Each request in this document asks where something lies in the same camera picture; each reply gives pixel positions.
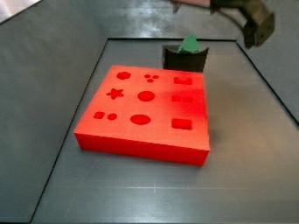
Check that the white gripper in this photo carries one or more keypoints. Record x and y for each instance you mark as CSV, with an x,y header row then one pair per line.
x,y
261,18

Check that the green three prong object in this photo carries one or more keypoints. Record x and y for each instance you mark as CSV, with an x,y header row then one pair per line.
x,y
190,45

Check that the black curved fixture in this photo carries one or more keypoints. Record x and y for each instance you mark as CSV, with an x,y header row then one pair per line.
x,y
190,62

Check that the red shape sorting block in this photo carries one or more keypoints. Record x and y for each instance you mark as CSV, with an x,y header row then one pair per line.
x,y
149,114

